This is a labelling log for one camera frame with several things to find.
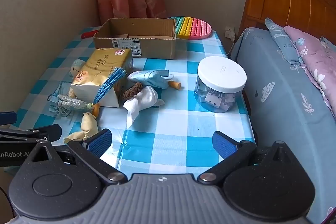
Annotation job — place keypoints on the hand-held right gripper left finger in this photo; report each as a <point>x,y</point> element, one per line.
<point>101,141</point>

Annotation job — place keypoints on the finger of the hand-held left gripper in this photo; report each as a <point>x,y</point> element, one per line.
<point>7,118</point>
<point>47,132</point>

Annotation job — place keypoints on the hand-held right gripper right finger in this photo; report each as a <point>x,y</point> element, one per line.
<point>223,144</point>

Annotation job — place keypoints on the cream fuzzy scrunchie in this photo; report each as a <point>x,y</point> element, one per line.
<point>89,124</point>

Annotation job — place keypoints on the light blue face mask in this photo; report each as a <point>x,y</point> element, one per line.
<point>53,109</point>
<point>147,79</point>

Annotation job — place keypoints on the white cloth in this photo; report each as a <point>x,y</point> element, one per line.
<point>141,100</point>

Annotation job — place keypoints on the teal hooded plush toy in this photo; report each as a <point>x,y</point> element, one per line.
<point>76,67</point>

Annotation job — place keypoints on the brown cardboard box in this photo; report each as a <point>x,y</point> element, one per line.
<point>157,48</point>

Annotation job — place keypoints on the small orange rubber piece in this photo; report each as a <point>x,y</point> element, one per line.
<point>175,85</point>
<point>95,109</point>

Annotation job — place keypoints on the pile of white clips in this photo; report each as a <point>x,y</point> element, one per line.
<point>214,100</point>

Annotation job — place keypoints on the blue white checkered tablecloth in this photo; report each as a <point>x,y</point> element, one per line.
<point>170,121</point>

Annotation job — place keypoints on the brown scrunchie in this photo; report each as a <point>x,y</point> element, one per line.
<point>131,91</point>

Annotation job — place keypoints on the gold tissue pack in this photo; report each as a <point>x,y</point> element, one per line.
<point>97,71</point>

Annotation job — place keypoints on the clear jar with white lid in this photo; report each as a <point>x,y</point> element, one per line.
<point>221,71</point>

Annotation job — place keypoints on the red plastic tool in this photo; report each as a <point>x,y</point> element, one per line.
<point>88,34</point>

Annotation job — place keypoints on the blue patterned pillow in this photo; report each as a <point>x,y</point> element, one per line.
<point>329,44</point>
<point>281,40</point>

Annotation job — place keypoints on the round rainbow pop toy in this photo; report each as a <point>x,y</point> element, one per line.
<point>194,28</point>

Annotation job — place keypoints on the pink floral pillow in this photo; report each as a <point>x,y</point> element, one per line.
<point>315,61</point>

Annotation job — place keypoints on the white wall charger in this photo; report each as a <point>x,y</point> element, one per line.
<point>230,32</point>

